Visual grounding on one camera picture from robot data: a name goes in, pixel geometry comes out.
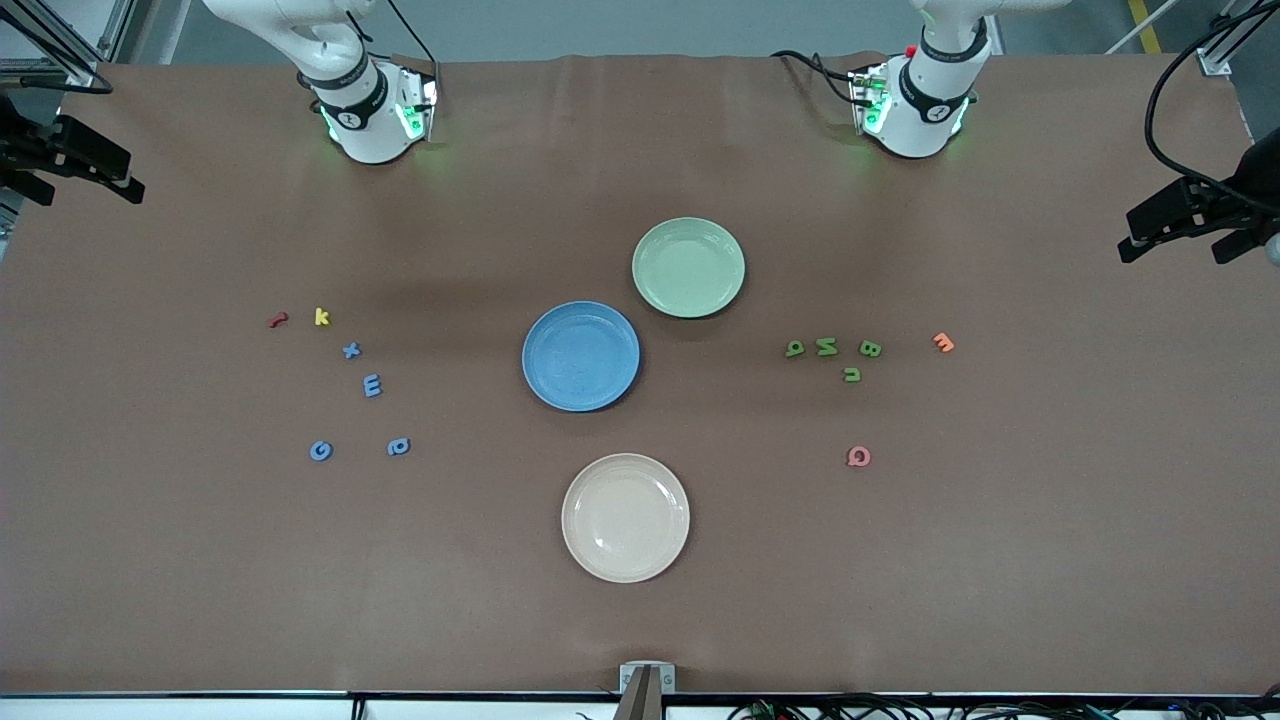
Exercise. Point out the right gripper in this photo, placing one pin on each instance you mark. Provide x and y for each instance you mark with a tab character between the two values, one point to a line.
12	140

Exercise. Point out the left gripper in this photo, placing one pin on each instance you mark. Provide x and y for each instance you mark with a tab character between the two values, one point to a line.
1262	172

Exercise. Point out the blue foam letter E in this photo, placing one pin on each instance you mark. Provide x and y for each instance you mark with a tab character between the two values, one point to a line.
372	385

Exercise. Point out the blue foam letter G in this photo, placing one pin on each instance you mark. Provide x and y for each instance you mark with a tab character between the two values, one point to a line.
311	451

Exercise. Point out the green foam letter M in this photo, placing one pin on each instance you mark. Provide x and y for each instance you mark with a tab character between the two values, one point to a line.
826	348

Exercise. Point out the blue foam letter a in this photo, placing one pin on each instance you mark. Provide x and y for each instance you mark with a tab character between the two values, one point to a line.
403	447

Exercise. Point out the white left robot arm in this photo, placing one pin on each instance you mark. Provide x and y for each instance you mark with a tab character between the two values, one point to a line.
925	110

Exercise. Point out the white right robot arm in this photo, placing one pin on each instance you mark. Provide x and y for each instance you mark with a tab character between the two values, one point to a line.
350	110

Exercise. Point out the orange foam letter E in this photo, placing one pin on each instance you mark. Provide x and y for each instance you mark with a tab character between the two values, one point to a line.
943	343

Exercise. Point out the brown table cover sheet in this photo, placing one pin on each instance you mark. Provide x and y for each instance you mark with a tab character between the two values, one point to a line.
200	560

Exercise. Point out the pink foam letter Q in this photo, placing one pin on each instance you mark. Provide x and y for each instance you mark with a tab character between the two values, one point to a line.
849	456

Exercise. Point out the green plate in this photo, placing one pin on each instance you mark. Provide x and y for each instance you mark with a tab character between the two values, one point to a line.
688	290

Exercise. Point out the blue plate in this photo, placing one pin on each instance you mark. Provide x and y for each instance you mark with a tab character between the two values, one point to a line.
580	356

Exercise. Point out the beige plate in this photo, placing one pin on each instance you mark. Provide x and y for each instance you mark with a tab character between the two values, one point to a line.
625	518

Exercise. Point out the aluminium frame profile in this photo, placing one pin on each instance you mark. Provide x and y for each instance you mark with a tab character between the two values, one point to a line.
80	72
1215	62

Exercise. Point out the white table edge rail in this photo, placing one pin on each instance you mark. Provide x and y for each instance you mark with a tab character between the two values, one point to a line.
150	710

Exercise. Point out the grey metal bracket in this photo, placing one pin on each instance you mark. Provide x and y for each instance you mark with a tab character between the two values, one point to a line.
628	678

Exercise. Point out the dark camera mount post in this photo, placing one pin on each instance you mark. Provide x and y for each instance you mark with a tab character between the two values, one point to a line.
640	705

